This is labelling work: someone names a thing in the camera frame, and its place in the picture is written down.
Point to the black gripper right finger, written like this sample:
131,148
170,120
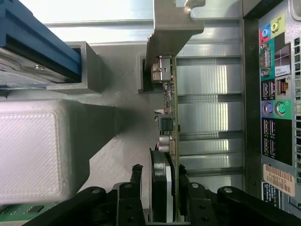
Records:
197,207

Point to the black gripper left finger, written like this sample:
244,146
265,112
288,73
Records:
129,204

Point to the orange service tag sticker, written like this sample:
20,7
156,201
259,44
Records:
278,180

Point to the green RAM stick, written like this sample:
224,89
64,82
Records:
23,210

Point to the grey parts rack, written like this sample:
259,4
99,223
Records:
30,153

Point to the open grey PC case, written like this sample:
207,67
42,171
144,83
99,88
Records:
252,94

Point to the Windows licence sticker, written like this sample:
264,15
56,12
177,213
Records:
282,61

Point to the hard disk with blue caddy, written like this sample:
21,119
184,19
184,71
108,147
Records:
35,35

